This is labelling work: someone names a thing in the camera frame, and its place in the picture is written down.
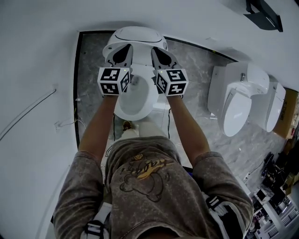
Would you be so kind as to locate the white rounded plastic appliance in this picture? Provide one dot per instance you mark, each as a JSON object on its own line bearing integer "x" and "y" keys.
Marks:
{"x": 141, "y": 52}

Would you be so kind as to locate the beige trousers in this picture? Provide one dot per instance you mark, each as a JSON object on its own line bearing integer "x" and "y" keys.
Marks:
{"x": 147, "y": 129}

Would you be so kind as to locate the cluttered equipment shelves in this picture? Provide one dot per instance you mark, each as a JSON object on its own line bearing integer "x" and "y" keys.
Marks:
{"x": 275, "y": 191}

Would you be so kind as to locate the person's right forearm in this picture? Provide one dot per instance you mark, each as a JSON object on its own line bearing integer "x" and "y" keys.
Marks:
{"x": 187, "y": 130}

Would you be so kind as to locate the white toilet bowl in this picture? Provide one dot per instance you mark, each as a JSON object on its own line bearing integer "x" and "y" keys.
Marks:
{"x": 137, "y": 102}

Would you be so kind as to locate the white toilet seat unit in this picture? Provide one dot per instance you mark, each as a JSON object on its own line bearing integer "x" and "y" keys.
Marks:
{"x": 276, "y": 105}

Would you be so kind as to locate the thin grey wall conduit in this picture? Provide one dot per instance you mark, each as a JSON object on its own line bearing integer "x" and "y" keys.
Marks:
{"x": 28, "y": 109}

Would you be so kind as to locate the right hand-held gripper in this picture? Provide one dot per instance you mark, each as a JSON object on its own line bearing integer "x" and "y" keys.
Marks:
{"x": 175, "y": 81}

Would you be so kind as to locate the grey printed t-shirt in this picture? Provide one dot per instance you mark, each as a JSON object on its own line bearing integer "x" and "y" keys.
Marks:
{"x": 151, "y": 191}

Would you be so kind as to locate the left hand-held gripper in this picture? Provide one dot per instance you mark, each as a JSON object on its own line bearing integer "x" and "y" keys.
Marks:
{"x": 108, "y": 80}

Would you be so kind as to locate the brown cardboard box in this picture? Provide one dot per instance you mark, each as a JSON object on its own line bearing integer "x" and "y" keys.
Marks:
{"x": 289, "y": 112}

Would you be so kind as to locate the white toilet with tank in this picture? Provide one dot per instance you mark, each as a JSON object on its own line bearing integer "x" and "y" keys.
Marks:
{"x": 236, "y": 109}

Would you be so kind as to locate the black wall bracket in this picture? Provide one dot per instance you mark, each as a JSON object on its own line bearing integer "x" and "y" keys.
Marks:
{"x": 264, "y": 16}

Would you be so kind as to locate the person's left forearm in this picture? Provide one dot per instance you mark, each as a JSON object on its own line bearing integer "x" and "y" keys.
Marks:
{"x": 100, "y": 126}

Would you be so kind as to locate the person's left yellow shoe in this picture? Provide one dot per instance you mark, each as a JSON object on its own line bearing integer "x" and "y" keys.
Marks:
{"x": 126, "y": 125}

